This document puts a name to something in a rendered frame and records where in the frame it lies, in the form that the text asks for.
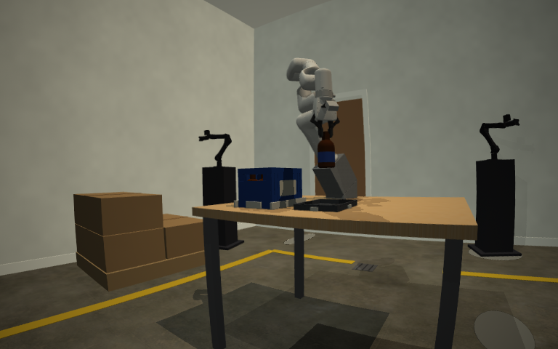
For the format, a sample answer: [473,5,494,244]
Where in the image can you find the blue crate with cross dividers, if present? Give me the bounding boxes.
[238,167,302,209]

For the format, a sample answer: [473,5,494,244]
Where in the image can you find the brown glass bottle with blue label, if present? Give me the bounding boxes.
[318,132,335,168]

